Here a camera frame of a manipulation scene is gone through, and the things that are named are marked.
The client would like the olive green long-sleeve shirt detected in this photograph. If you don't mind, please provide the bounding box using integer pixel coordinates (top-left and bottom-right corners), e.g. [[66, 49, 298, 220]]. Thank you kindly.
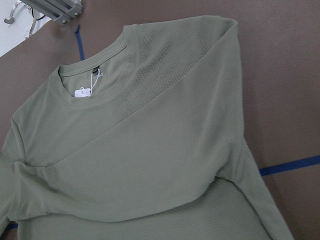
[[0, 15, 293, 240]]

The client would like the reacher grabber stick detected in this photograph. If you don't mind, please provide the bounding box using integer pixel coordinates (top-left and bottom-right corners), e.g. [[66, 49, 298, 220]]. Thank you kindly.
[[4, 0, 45, 38]]

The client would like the aluminium frame post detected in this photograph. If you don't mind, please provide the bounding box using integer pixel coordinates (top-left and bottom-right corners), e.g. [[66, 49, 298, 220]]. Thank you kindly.
[[22, 0, 84, 26]]

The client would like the white shirt price tag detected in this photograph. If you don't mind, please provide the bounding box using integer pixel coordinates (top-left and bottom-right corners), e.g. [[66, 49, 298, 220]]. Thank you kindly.
[[74, 68, 104, 98]]

